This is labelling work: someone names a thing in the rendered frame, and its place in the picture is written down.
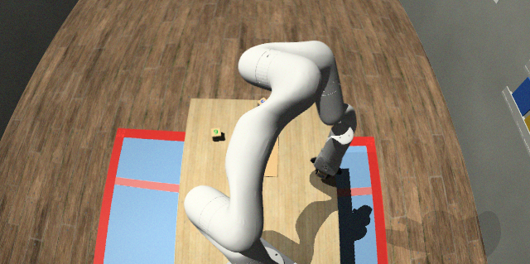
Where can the tan flat mat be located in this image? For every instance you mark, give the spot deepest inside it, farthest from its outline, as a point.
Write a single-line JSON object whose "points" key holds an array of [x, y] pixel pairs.
{"points": [[271, 169]]}

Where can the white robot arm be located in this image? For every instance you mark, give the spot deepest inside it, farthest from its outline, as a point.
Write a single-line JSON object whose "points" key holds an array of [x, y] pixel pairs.
{"points": [[236, 222]]}

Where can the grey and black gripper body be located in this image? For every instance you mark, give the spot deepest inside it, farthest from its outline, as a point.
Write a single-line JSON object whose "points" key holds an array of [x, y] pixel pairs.
{"points": [[330, 169]]}

